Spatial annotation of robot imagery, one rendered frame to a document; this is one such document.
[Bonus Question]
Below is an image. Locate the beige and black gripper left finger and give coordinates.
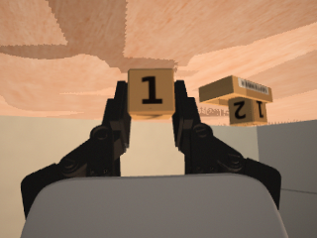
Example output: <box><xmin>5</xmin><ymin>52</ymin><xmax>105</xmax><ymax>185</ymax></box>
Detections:
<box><xmin>21</xmin><ymin>80</ymin><xmax>132</xmax><ymax>219</ymax></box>

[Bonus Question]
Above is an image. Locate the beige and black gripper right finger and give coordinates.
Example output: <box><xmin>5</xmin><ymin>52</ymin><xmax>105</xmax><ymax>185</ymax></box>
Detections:
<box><xmin>171</xmin><ymin>80</ymin><xmax>281</xmax><ymax>209</ymax></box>

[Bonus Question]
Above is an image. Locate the wooden number cube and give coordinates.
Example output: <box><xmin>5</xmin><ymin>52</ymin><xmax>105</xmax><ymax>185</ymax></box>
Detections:
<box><xmin>128</xmin><ymin>68</ymin><xmax>175</xmax><ymax>120</ymax></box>
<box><xmin>228</xmin><ymin>97</ymin><xmax>267</xmax><ymax>127</ymax></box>

